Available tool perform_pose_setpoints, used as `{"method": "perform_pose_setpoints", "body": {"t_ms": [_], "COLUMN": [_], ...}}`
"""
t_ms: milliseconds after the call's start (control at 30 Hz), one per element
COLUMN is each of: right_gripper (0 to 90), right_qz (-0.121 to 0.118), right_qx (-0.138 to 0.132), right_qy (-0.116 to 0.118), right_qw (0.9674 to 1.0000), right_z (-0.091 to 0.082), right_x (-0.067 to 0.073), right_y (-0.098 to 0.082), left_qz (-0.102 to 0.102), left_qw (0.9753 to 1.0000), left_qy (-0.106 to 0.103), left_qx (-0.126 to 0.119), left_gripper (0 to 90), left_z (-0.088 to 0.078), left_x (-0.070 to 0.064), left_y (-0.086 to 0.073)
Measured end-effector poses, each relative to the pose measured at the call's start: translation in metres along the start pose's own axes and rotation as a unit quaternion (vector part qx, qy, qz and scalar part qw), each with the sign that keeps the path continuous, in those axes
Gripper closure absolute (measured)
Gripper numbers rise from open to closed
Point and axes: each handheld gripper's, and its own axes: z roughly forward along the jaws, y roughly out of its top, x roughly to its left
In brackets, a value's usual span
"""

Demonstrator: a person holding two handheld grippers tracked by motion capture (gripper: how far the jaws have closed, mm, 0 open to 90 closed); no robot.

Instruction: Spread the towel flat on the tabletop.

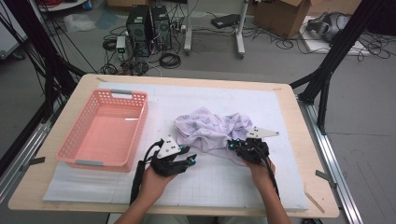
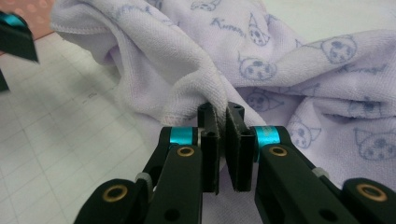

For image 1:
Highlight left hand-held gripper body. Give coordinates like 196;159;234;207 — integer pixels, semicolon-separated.
150;134;188;177

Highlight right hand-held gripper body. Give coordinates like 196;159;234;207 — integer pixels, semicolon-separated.
236;125;280;166

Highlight lavender cat-print cloth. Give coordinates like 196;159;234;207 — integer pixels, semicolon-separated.
173;106;260;166

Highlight pink plastic basket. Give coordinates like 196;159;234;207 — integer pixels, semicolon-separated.
55;88;149;174

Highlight person's right hand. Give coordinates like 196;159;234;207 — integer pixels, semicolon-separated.
245;159;276;189

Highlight person's left hand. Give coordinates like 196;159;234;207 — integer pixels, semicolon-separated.
139;167;177;203

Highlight white grid mat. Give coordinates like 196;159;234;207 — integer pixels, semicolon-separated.
42;81;310;211

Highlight person's legs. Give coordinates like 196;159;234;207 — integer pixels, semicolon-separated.
141;214;269;224

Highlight white-legged desk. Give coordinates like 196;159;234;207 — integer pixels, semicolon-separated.
183;0;250;60

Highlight white floor board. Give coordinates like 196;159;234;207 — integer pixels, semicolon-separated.
300;15;373;58

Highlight black flat device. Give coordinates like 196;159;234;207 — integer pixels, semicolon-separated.
210;13;241;30

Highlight small white device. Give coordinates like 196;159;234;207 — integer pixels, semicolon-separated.
115;35;127;61

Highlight black computer tower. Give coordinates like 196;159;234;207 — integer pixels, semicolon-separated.
150;5;173;52
125;4;153;59

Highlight open cardboard box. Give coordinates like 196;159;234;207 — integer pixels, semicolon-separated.
253;0;312;39

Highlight teal paper sheet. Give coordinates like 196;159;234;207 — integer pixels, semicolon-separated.
94;8;120;31

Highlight clear plastic bag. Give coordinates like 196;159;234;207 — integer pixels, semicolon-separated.
64;12;96;33

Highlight large cardboard box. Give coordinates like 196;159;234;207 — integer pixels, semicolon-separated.
306;0;363;16

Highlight round white table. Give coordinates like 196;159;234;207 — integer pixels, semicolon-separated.
36;0;90;13

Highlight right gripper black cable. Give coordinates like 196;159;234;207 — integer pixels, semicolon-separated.
259;148;281;200

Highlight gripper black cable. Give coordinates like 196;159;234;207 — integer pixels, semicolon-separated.
129;139;165;207
259;148;281;200

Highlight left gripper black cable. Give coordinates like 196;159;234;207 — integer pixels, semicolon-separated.
129;139;165;207

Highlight aluminium rail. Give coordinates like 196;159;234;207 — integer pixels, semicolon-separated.
0;102;60;203
297;96;365;224

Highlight grey metal bracket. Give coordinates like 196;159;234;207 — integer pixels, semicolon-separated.
21;156;46;172
315;169;338;189

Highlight coiled black cable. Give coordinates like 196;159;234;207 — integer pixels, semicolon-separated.
159;52;182;70

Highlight small black cable coil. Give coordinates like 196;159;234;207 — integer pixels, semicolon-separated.
100;63;119;76
102;37;118;52

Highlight black frame post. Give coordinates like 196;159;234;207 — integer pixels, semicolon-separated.
289;0;386;136
0;0;88;176

